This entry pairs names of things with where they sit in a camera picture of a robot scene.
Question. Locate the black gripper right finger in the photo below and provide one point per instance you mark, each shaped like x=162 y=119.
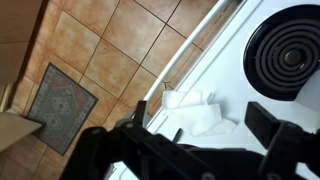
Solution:
x=262 y=124

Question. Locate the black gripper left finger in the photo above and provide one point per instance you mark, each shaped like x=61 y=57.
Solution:
x=134 y=119

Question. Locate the white tissue paper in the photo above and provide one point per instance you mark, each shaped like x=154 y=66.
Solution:
x=194 y=113

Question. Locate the patterned grey floor rug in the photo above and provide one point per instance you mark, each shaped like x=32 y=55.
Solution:
x=61 y=106

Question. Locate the black coil burner front right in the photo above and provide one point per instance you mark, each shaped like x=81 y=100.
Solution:
x=284 y=52

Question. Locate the white electric stove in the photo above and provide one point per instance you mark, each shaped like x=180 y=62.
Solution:
x=161 y=151

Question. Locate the wooden table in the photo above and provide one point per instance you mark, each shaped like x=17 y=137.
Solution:
x=13 y=128

